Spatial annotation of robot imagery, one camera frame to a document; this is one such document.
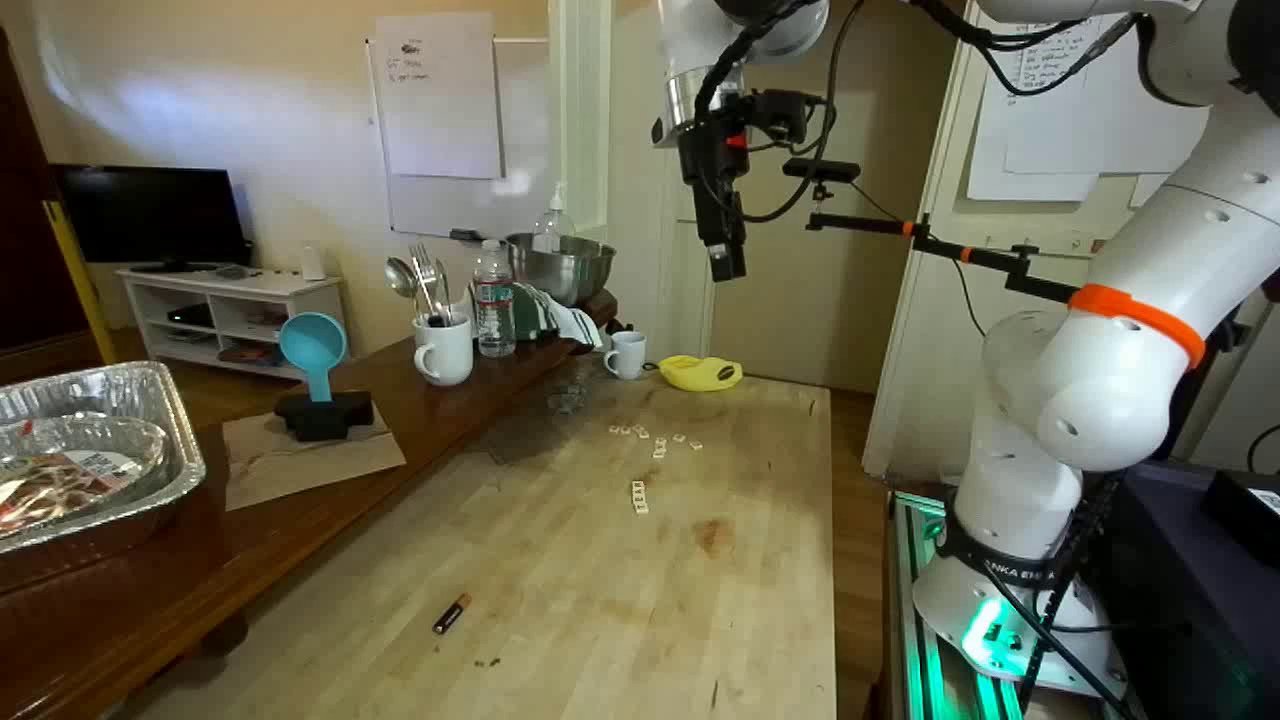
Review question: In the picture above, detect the clear water bottle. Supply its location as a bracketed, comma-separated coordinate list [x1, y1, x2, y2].
[473, 241, 518, 356]

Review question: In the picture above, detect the aluminium foil tray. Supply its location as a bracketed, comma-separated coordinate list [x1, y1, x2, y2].
[0, 360, 208, 554]

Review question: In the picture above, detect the black television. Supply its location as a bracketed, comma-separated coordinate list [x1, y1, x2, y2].
[58, 165, 253, 268]

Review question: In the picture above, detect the metal mixing bowl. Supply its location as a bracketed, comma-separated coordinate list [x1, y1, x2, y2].
[509, 233, 617, 302]

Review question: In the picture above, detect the small white mug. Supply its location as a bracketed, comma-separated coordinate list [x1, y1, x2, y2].
[606, 330, 647, 381]

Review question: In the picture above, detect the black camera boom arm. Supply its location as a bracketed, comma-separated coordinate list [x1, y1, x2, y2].
[805, 213, 1076, 302]

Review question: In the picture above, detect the white tv shelf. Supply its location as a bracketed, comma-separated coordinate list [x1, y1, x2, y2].
[125, 273, 344, 381]

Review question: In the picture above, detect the black marker pen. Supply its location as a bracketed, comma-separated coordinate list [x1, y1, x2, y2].
[434, 595, 473, 636]

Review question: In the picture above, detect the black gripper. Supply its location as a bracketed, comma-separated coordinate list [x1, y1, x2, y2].
[651, 87, 808, 282]

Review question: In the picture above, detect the black block base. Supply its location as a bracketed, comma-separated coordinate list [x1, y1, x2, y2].
[275, 393, 374, 440]

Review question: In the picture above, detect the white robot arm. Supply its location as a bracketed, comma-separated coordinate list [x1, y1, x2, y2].
[911, 0, 1280, 678]

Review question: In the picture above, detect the whiteboard on wall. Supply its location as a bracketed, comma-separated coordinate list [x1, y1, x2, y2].
[367, 37, 555, 235]

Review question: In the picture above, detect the white wall paper sheet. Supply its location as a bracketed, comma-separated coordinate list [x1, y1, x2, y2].
[374, 13, 501, 180]

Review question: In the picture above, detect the yellow bowl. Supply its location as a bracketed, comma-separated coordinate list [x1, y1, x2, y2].
[661, 356, 743, 393]

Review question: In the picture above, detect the white mug with utensils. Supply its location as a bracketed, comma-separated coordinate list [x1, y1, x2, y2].
[414, 315, 473, 388]

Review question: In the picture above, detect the brown paper sheet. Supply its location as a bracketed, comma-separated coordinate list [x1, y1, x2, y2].
[219, 411, 404, 513]

